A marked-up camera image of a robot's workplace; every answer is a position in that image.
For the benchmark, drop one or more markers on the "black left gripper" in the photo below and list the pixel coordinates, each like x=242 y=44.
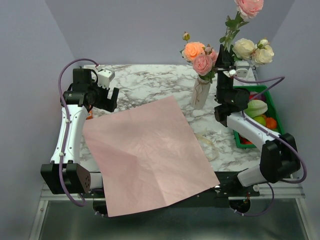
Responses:
x=107 y=104

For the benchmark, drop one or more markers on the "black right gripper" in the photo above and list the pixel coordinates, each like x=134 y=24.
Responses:
x=225 y=59

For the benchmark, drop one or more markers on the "pink rose stem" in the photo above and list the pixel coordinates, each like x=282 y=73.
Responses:
x=204 y=64

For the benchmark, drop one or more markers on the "peach rose stem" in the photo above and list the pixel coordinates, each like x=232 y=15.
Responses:
x=191 y=49

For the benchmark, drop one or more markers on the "cream white rose stem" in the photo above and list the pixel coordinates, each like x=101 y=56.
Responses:
x=260 y=53

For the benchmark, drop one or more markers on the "pink flower bouquet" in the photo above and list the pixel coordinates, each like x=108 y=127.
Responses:
x=245 y=11

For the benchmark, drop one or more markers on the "pink wrapping paper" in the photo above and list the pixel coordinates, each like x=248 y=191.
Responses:
x=148 y=156

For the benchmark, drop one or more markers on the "cream ribbon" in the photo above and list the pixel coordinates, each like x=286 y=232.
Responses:
x=210 y=150

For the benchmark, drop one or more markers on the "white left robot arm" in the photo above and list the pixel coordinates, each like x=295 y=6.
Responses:
x=89 y=89

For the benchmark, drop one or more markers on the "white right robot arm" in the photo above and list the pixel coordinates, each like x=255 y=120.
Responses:
x=279 y=155

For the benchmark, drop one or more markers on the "white ceramic vase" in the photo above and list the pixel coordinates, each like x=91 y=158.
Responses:
x=200 y=93

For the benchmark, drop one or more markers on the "orange cardboard box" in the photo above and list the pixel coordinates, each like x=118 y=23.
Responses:
x=90 y=114

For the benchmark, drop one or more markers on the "red purple vegetables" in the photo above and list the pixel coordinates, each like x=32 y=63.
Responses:
x=257 y=96

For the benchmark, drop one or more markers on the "green lettuce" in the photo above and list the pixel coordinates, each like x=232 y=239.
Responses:
x=256 y=108

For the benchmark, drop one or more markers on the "green plastic crate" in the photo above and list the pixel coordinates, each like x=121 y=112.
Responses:
x=240 y=141

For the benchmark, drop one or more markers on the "green apple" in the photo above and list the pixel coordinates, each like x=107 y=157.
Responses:
x=261 y=120

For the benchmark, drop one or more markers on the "orange mini pumpkin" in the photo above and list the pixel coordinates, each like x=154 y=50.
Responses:
x=271 y=123

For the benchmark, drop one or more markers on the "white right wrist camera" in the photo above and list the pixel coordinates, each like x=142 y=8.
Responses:
x=240 y=69

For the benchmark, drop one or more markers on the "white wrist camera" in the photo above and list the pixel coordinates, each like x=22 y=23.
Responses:
x=240 y=69
x=105 y=76

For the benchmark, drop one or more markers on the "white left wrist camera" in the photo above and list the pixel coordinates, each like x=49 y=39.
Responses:
x=105 y=76

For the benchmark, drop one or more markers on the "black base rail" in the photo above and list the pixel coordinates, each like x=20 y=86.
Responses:
x=225 y=190

